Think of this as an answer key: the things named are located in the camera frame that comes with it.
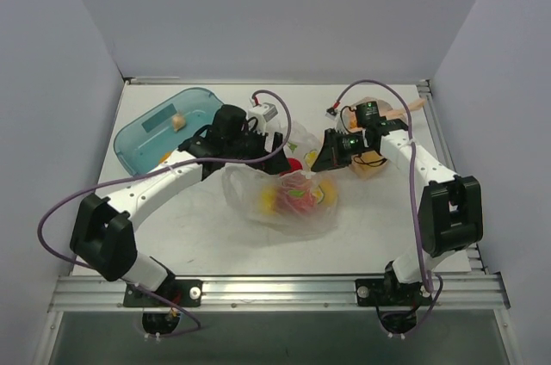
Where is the yellow fake lemon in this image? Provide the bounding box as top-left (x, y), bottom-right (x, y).
top-left (257, 187), bottom-right (277, 215)

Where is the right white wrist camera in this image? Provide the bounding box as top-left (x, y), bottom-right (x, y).
top-left (325, 107), bottom-right (344, 131)

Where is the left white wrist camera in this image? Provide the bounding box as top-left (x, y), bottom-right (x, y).
top-left (247, 102), bottom-right (278, 133)

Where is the front aluminium rail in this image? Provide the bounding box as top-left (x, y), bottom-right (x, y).
top-left (49, 275), bottom-right (510, 313)

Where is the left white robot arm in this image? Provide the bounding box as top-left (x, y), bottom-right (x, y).
top-left (70, 103), bottom-right (290, 306)

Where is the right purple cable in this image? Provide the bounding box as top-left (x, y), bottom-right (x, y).
top-left (330, 78), bottom-right (443, 306)

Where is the orange tied plastic bag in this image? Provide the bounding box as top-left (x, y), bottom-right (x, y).
top-left (341, 97), bottom-right (408, 179)

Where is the small orange fake fruit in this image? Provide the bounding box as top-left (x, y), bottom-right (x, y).
top-left (159, 152), bottom-right (171, 164)

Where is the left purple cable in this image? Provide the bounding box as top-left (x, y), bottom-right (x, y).
top-left (36, 89), bottom-right (295, 337)

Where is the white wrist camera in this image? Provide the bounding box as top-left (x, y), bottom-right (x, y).
top-left (247, 102), bottom-right (278, 133)
top-left (325, 107), bottom-right (344, 131)

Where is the red fake apple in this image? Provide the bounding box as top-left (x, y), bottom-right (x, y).
top-left (286, 158), bottom-right (303, 174)
top-left (276, 172), bottom-right (317, 215)

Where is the small beige fake garlic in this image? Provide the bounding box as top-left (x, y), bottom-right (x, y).
top-left (171, 114), bottom-right (187, 133)

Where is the teal plastic fruit tray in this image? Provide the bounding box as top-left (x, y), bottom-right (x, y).
top-left (113, 87), bottom-right (223, 176)

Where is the purple cable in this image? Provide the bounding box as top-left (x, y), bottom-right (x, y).
top-left (330, 78), bottom-right (443, 306)
top-left (36, 89), bottom-right (295, 337)

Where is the orange yellow fake mango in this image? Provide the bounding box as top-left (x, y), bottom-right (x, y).
top-left (318, 178), bottom-right (338, 207)

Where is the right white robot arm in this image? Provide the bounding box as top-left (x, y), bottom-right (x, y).
top-left (312, 102), bottom-right (483, 304)

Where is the clear printed plastic bag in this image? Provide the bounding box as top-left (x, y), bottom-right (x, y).
top-left (221, 121), bottom-right (338, 237)

